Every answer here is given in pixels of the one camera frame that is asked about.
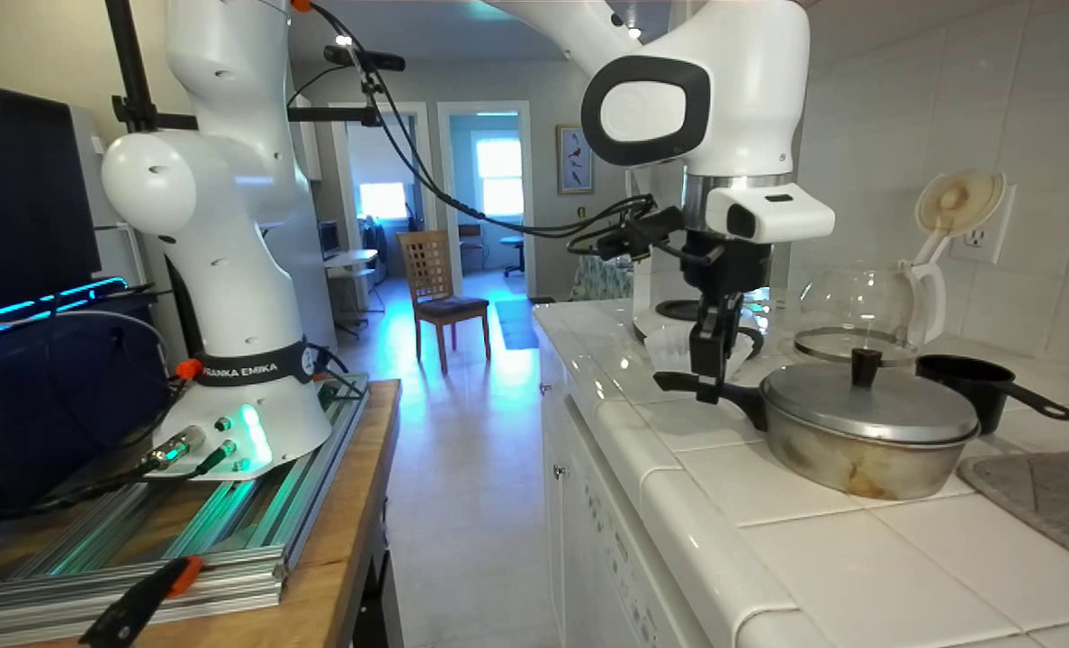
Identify metal pot black handle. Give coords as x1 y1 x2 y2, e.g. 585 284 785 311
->
652 347 986 504

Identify aluminium base frame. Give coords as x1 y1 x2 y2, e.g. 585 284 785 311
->
0 390 376 639

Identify glass coffee carafe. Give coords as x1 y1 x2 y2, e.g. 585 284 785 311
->
782 170 1014 369

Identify bright window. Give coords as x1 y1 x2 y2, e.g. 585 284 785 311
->
357 176 413 228
472 132 530 221

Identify black clamp orange handle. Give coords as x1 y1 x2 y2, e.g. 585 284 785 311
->
77 551 209 648

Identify dark blue bag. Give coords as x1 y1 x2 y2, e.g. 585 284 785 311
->
0 305 180 523

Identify white counter base cabinet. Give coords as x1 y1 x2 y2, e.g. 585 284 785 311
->
542 383 726 648

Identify white coffee maker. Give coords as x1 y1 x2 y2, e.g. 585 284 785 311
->
624 162 716 354

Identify framed wall picture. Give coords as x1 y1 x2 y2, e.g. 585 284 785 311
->
556 123 602 199

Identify metal pot lid black knob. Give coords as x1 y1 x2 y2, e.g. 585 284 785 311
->
758 347 986 450

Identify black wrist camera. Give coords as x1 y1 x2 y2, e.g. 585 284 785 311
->
591 205 693 263

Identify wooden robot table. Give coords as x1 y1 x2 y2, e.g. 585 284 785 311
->
0 378 406 648

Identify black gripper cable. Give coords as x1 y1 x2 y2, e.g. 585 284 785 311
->
297 0 687 263

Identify grey mat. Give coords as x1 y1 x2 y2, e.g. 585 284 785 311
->
956 447 1069 581

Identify black monitor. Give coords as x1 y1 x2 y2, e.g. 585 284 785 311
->
0 75 104 332

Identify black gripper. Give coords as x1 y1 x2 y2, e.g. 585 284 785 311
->
675 228 777 407

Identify dark cup on counter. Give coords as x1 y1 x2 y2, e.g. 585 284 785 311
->
916 354 1069 440

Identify wooden chair dark seat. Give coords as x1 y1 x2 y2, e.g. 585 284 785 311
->
395 228 497 373

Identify black base cable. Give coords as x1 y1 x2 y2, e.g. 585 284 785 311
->
0 421 252 523

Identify table with floral cloth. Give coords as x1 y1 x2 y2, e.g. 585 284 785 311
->
568 249 642 305

